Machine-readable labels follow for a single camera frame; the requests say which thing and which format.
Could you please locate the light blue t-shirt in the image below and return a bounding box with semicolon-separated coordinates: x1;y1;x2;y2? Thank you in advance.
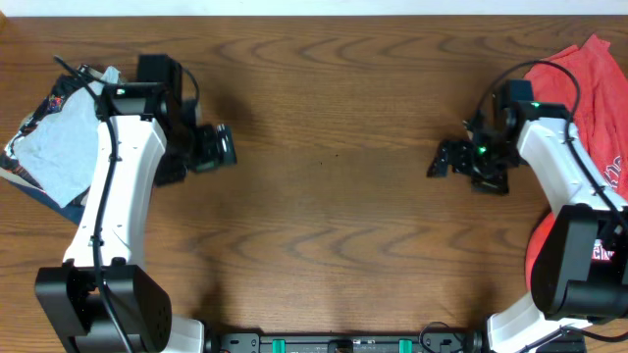
13;82;103;208

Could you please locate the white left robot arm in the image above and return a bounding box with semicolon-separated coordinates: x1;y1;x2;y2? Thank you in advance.
34;82;236;352

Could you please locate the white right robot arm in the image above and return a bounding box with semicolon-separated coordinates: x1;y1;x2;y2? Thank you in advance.
427;101;627;352

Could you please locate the red printed t-shirt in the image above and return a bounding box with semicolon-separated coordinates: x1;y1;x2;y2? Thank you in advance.
525;34;627;289

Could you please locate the navy folded garment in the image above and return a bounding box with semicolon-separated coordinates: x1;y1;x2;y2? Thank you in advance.
10;181;84;225

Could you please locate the black printed folded shirt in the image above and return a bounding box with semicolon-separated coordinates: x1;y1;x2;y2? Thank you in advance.
1;76;89;206

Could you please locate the beige folded garment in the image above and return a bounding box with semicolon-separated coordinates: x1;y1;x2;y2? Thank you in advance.
0;64;109;190

